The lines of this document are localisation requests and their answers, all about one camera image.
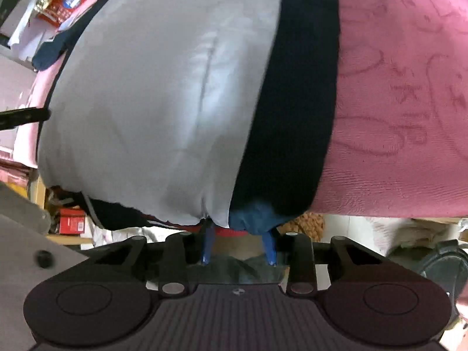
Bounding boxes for navy white zip jacket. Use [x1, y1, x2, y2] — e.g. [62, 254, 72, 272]
[37, 0, 340, 234]

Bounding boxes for pink bunny print towel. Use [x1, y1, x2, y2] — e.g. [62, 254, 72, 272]
[32, 0, 467, 227]

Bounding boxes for white paper boxes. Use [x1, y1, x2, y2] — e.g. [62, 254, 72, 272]
[1, 0, 56, 62]

